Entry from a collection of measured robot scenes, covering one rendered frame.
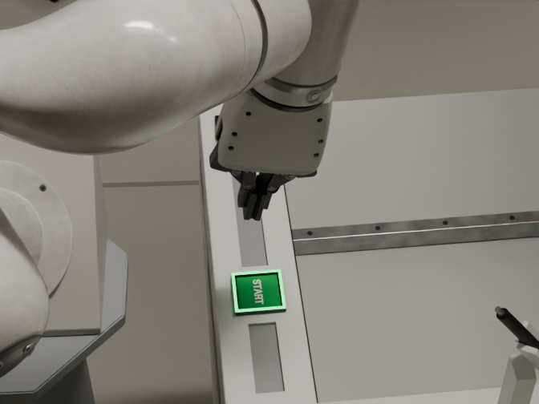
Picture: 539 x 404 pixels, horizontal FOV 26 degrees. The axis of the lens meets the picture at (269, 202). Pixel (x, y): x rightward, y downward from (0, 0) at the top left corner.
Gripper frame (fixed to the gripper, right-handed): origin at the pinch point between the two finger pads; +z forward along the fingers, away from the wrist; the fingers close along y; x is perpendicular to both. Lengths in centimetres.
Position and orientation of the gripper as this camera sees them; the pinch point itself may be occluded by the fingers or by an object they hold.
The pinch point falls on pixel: (253, 196)
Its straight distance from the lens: 117.3
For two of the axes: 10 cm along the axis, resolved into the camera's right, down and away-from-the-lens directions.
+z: -2.1, 6.8, 7.0
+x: 1.0, 7.3, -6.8
